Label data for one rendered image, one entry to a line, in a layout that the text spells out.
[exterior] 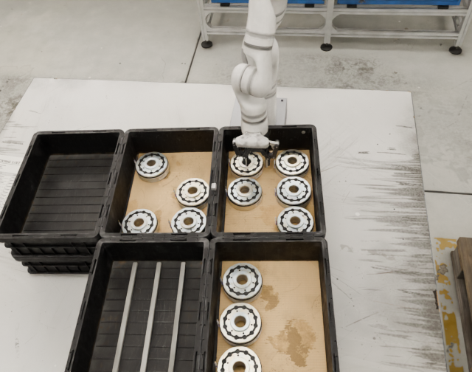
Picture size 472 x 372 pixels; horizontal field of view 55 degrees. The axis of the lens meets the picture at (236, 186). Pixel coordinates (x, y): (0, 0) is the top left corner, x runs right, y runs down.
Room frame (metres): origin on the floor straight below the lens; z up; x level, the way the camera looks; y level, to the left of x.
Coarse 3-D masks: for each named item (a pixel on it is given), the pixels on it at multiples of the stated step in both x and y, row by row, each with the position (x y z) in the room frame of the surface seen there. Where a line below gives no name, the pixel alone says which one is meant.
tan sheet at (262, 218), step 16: (272, 160) 0.94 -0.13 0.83; (272, 176) 0.88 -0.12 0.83; (272, 192) 0.82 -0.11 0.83; (256, 208) 0.77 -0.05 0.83; (272, 208) 0.76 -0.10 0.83; (304, 208) 0.74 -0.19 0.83; (224, 224) 0.72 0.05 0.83; (240, 224) 0.72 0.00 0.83; (256, 224) 0.71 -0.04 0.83; (272, 224) 0.70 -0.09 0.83
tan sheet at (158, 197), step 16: (176, 160) 0.99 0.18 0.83; (192, 160) 0.98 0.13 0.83; (208, 160) 0.97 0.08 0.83; (176, 176) 0.92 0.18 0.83; (192, 176) 0.91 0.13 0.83; (208, 176) 0.91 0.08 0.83; (144, 192) 0.88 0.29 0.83; (160, 192) 0.87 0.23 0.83; (128, 208) 0.82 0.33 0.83; (144, 208) 0.81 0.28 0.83; (160, 208) 0.81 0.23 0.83; (176, 208) 0.80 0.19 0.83; (160, 224) 0.75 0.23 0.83
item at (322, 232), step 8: (224, 128) 1.01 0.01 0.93; (232, 128) 1.00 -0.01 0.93; (240, 128) 1.00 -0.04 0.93; (272, 128) 0.99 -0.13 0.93; (280, 128) 0.98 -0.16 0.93; (288, 128) 0.98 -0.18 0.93; (296, 128) 0.98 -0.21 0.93; (304, 128) 0.97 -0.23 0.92; (312, 128) 0.96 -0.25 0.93; (312, 136) 0.93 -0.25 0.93; (216, 168) 0.85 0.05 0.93; (216, 176) 0.82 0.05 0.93; (320, 176) 0.78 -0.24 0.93; (216, 184) 0.80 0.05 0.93; (320, 184) 0.75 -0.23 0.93; (216, 192) 0.77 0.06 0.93; (320, 192) 0.72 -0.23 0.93; (216, 200) 0.74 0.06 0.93; (320, 200) 0.70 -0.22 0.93; (216, 208) 0.72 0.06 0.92; (320, 208) 0.68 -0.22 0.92; (216, 216) 0.69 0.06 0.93; (320, 216) 0.65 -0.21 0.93; (216, 224) 0.66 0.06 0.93; (320, 224) 0.62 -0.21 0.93; (216, 232) 0.64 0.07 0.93; (224, 232) 0.63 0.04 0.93; (232, 232) 0.63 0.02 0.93; (240, 232) 0.63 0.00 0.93; (248, 232) 0.62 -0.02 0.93; (256, 232) 0.62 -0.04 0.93; (264, 232) 0.62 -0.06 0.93; (272, 232) 0.62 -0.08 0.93; (280, 232) 0.61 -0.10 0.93; (288, 232) 0.61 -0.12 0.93; (296, 232) 0.61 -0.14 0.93; (304, 232) 0.60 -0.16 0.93; (312, 232) 0.60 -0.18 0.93; (320, 232) 0.60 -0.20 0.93
